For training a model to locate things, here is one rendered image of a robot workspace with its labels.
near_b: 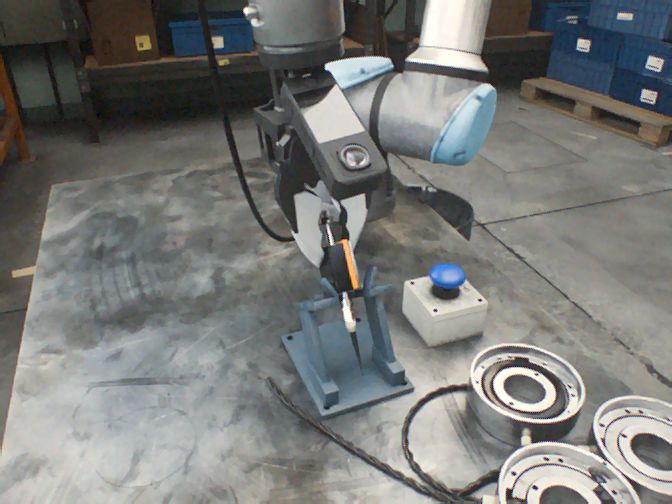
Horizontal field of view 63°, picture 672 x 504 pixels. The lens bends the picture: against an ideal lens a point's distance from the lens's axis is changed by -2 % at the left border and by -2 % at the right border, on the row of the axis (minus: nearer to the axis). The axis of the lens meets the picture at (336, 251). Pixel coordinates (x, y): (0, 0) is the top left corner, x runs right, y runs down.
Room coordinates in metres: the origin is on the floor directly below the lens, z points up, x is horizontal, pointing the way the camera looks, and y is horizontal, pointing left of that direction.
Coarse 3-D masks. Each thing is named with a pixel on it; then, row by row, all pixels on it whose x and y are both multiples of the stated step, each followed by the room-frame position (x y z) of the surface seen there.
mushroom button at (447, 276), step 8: (440, 264) 0.53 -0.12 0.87; (448, 264) 0.53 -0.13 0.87; (432, 272) 0.52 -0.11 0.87; (440, 272) 0.52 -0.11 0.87; (448, 272) 0.51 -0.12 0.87; (456, 272) 0.51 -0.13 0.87; (464, 272) 0.52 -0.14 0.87; (432, 280) 0.51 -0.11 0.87; (440, 280) 0.50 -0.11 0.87; (448, 280) 0.50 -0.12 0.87; (456, 280) 0.50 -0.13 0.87; (464, 280) 0.51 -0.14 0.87; (440, 288) 0.52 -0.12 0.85; (448, 288) 0.51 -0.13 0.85
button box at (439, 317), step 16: (416, 288) 0.53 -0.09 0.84; (432, 288) 0.52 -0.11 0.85; (464, 288) 0.53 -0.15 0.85; (416, 304) 0.51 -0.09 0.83; (432, 304) 0.50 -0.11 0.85; (448, 304) 0.50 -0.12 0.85; (464, 304) 0.50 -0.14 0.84; (480, 304) 0.50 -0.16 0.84; (416, 320) 0.51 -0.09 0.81; (432, 320) 0.48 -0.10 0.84; (448, 320) 0.48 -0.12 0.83; (464, 320) 0.49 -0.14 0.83; (480, 320) 0.50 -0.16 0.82; (432, 336) 0.48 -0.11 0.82; (448, 336) 0.48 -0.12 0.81; (464, 336) 0.49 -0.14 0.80
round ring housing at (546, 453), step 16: (528, 448) 0.30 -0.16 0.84; (544, 448) 0.31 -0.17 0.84; (560, 448) 0.30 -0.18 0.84; (576, 448) 0.30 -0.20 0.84; (512, 464) 0.29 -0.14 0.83; (528, 464) 0.30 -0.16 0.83; (544, 464) 0.30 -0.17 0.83; (560, 464) 0.30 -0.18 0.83; (576, 464) 0.30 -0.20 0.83; (592, 464) 0.29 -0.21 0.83; (608, 464) 0.29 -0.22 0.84; (512, 480) 0.28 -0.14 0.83; (544, 480) 0.28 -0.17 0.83; (560, 480) 0.28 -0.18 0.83; (576, 480) 0.28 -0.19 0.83; (608, 480) 0.28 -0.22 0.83; (624, 480) 0.27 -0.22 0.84; (496, 496) 0.27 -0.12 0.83; (528, 496) 0.27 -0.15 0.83; (544, 496) 0.27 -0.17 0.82; (560, 496) 0.28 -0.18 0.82; (576, 496) 0.27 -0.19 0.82; (592, 496) 0.27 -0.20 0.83; (624, 496) 0.26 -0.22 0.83
